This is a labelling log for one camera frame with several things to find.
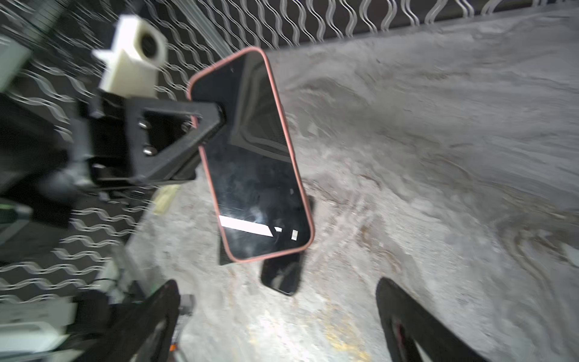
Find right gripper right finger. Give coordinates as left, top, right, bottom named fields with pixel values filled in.
left=375, top=278, right=485, bottom=361

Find scissors with pale handles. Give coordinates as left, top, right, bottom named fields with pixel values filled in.
left=151, top=185, right=181, bottom=215

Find pink phone case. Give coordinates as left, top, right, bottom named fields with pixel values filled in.
left=186, top=46, right=316, bottom=264

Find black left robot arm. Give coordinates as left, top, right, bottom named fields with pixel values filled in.
left=1, top=91, right=225, bottom=264

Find black phone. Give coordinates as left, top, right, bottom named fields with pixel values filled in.
left=260, top=195, right=315, bottom=297
left=218, top=236, right=233, bottom=265

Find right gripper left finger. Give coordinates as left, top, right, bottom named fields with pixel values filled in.
left=74, top=280, right=181, bottom=361

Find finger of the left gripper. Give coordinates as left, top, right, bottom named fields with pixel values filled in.
left=125, top=97, right=224, bottom=183
left=152, top=155, right=199, bottom=183

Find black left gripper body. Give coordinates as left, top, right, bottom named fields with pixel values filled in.
left=67, top=97, right=135, bottom=190

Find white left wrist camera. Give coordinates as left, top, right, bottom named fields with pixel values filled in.
left=92, top=14, right=168, bottom=98

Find middle black phone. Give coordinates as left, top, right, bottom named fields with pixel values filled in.
left=260, top=195, right=315, bottom=297

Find left black phone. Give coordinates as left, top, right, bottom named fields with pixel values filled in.
left=218, top=236, right=233, bottom=265

